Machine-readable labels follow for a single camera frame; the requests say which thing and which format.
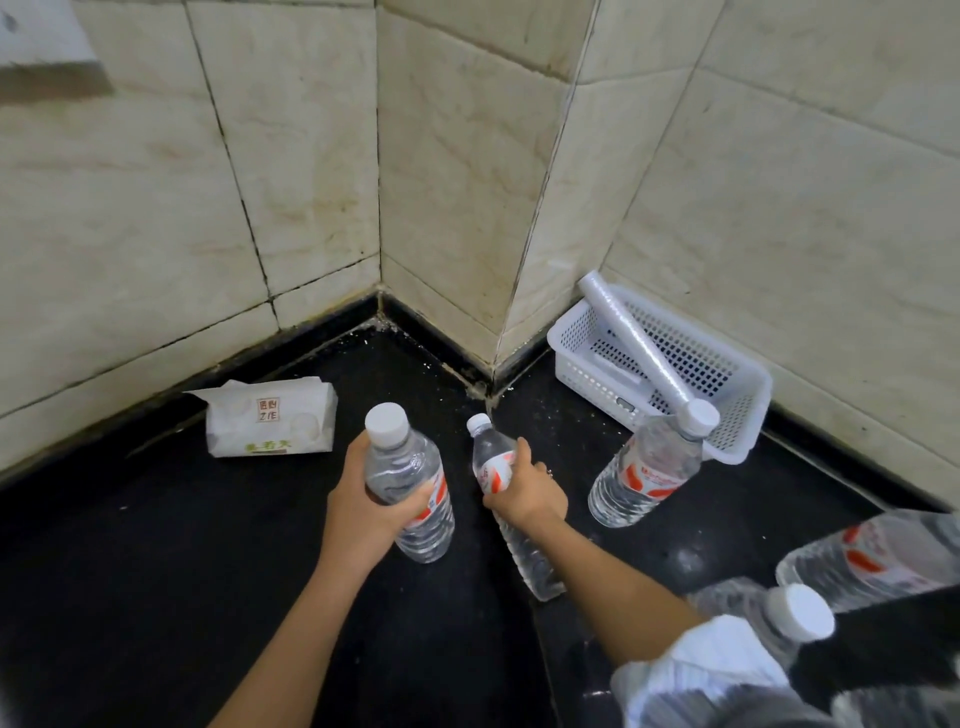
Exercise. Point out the person's right hand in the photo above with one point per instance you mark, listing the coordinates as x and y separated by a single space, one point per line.
532 495

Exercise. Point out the person's left hand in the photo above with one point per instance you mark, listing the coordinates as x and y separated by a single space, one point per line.
360 517

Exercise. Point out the person's left thumb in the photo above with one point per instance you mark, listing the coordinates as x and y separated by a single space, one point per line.
411 502

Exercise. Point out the person's right thumb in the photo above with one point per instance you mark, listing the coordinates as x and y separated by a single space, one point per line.
496 501

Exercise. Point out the clear water bottle red label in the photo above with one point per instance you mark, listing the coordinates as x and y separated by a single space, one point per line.
750 607
424 536
534 562
637 480
889 559

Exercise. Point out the person's right forearm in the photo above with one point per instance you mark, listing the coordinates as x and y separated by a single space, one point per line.
607 585

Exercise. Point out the person's left forearm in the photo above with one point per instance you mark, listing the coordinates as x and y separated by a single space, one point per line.
300 645

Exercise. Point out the white tissue pack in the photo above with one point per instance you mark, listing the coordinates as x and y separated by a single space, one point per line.
277 424

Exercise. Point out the clear plastic wrap roll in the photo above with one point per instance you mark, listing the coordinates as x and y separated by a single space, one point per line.
630 334

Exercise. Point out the white sleeve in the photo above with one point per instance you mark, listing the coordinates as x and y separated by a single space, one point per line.
705 656

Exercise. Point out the white plastic basket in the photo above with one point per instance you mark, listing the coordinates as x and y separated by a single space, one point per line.
724 360

